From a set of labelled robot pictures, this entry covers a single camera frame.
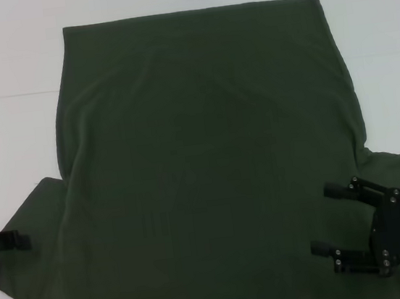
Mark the dark green shirt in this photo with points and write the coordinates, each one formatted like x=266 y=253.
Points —
x=211 y=119

